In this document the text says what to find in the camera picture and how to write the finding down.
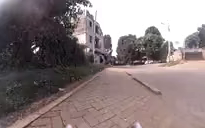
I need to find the pole beside building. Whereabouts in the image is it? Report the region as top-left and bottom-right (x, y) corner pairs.
(91, 9), (98, 65)

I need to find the pale multistorey building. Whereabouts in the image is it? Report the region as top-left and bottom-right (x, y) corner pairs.
(71, 9), (113, 65)

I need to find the red brick path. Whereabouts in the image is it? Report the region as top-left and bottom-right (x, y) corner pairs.
(24, 66), (168, 128)

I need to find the dark hedge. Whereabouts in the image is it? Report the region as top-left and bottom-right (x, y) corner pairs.
(0, 29), (98, 73)

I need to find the raised kerb beside road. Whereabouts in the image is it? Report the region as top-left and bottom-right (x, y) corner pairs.
(124, 70), (163, 96)

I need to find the group of trees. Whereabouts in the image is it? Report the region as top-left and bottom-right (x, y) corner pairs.
(115, 25), (174, 65)

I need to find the concrete kerb beside verge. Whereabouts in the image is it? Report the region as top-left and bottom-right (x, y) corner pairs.
(8, 68), (106, 128)

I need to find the tall green tree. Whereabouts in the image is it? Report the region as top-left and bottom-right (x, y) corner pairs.
(0, 0), (93, 68)

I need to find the overgrown grass verge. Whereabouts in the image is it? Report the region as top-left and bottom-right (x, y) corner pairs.
(0, 63), (106, 126)

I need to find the grey asphalt road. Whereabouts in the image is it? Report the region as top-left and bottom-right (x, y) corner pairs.
(113, 59), (205, 128)

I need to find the boundary wall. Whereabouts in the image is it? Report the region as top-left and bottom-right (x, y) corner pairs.
(171, 46), (205, 62)

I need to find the tree behind wall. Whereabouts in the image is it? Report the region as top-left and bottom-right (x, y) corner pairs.
(184, 23), (205, 49)

